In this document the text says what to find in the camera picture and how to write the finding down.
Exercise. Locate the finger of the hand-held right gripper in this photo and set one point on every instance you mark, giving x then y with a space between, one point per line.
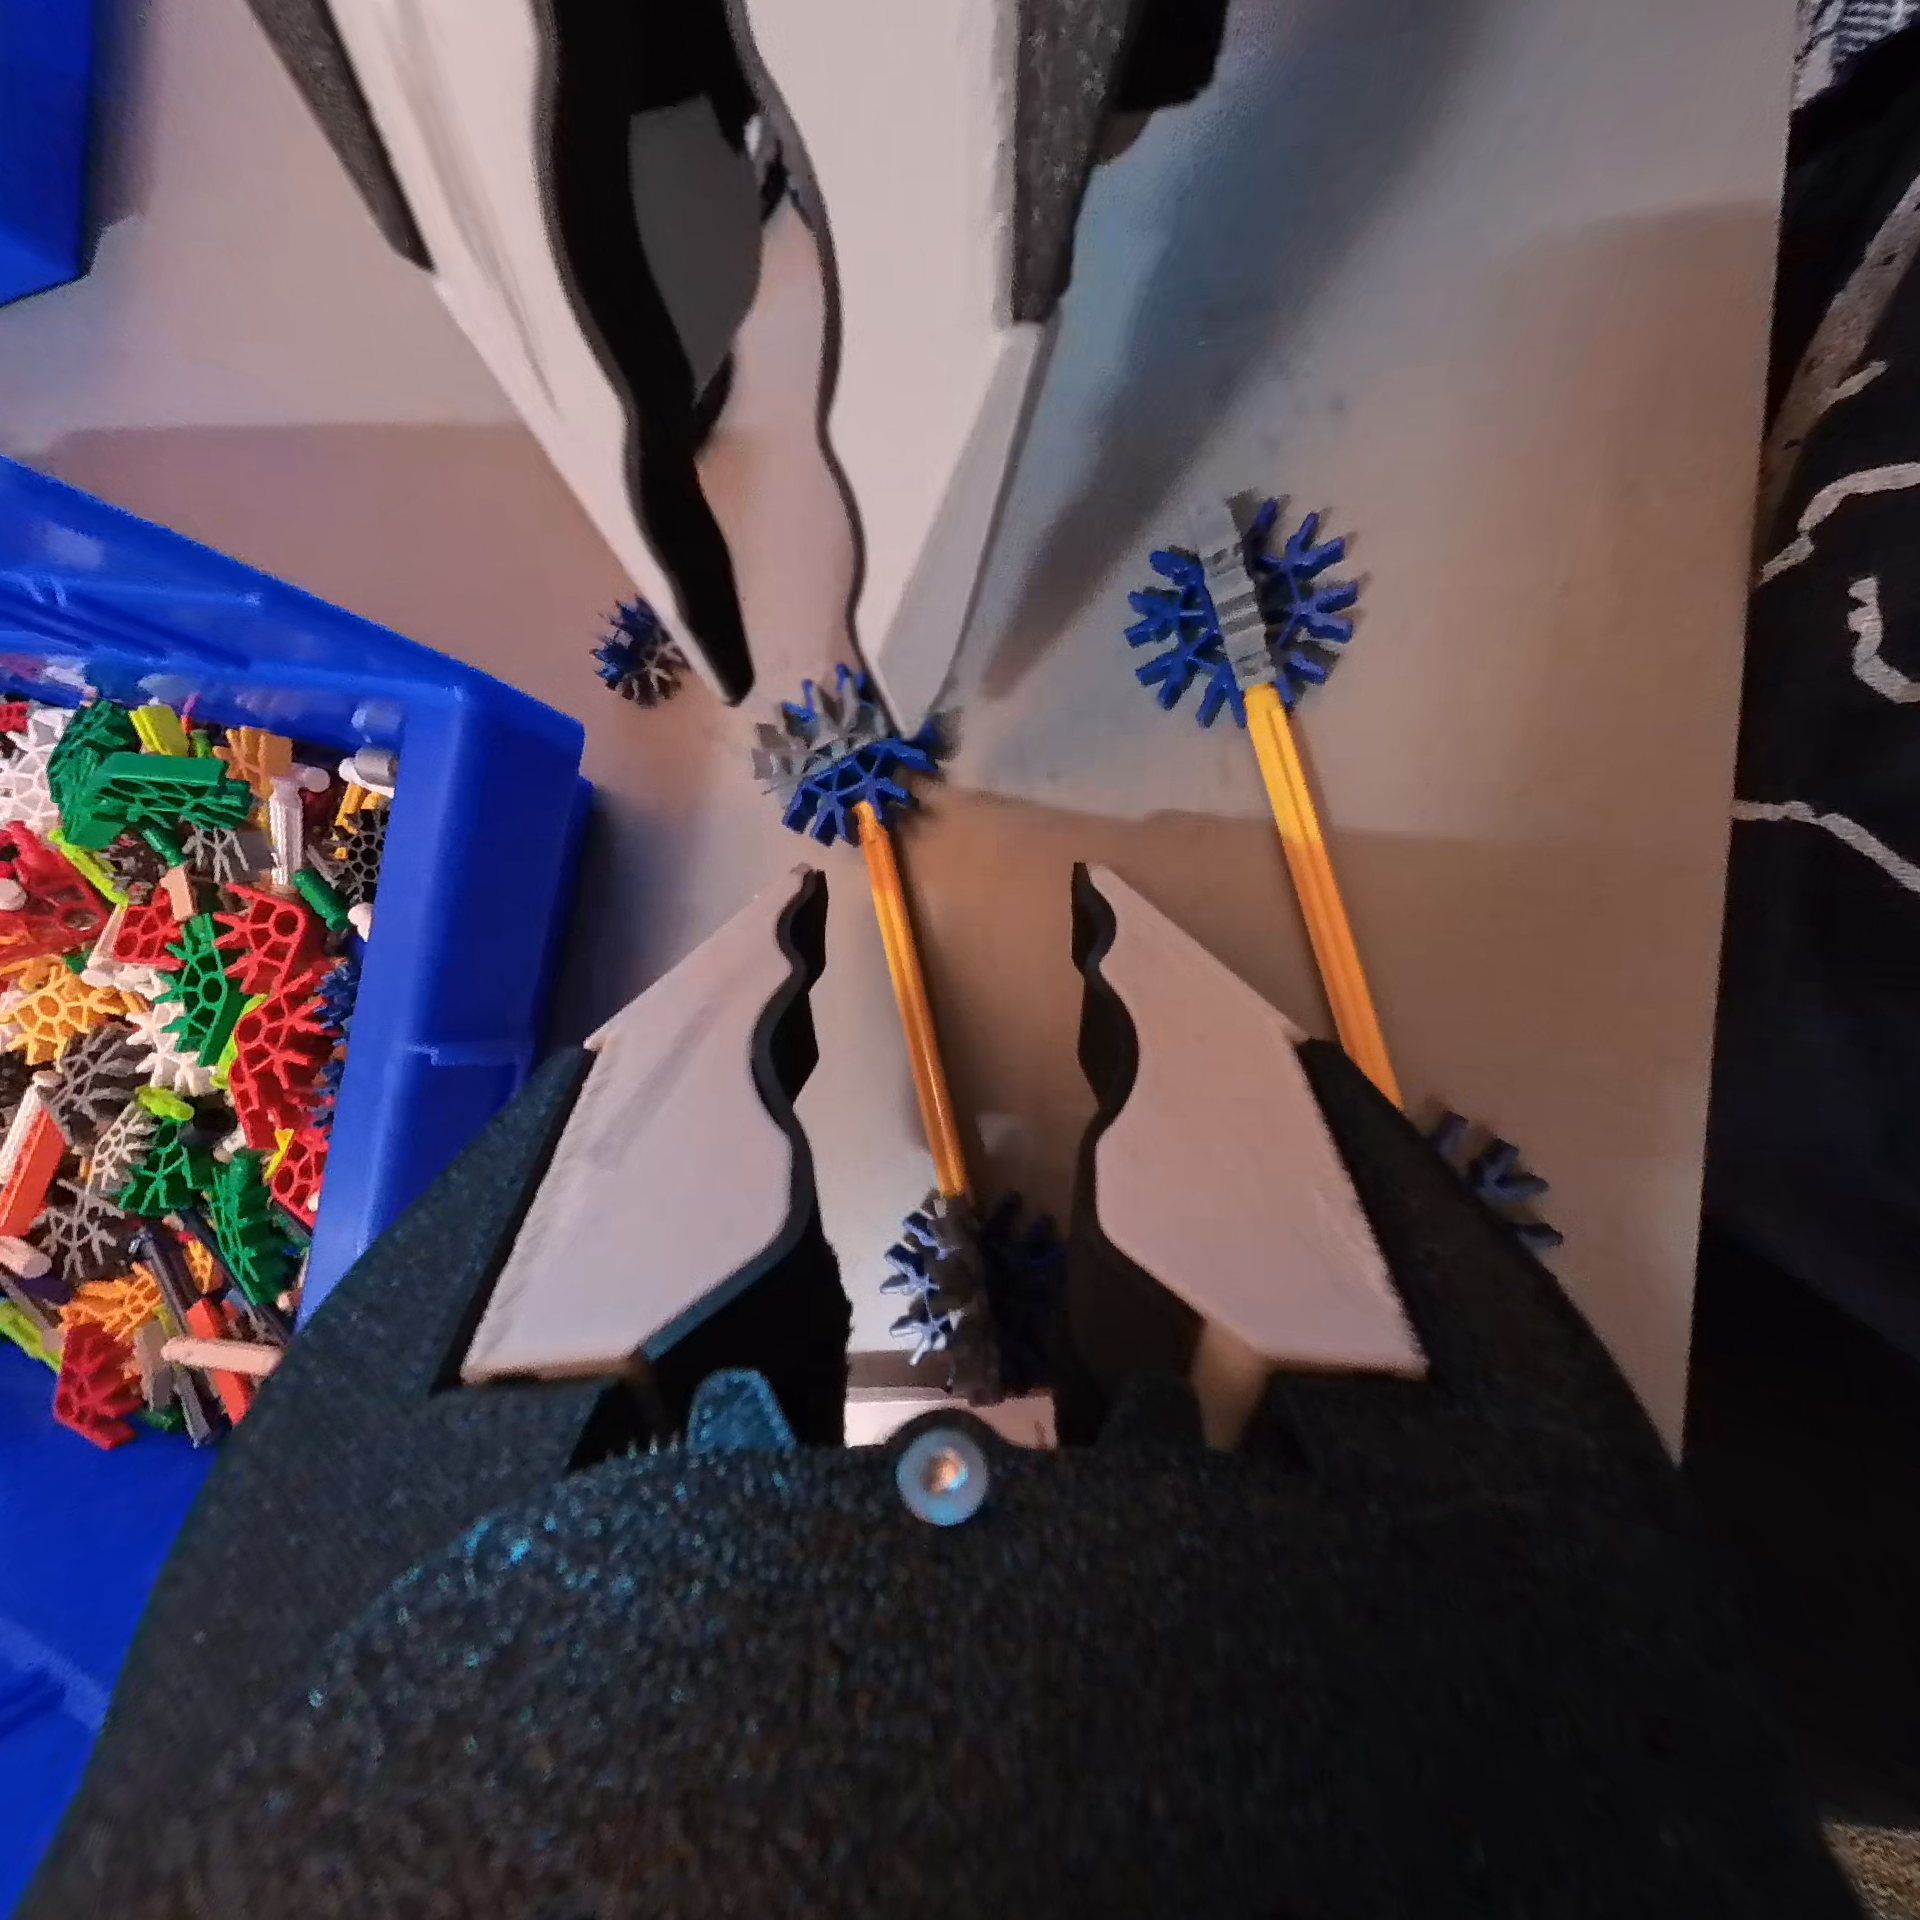
478 194
930 224

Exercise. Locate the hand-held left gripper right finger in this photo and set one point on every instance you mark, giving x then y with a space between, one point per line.
1244 1171

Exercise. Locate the blue grey toy connector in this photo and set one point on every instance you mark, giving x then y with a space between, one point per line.
640 655

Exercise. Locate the pile of colourful toy pieces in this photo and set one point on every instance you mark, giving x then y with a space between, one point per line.
166 976

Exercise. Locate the black printed shirt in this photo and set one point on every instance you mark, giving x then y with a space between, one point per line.
1846 900

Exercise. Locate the yellow blue toy rod frame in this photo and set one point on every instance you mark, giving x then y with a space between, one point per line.
906 976

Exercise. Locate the blue plastic storage bin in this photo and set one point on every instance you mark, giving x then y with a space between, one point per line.
46 121
450 900

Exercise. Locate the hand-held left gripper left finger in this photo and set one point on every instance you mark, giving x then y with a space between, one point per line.
628 1171

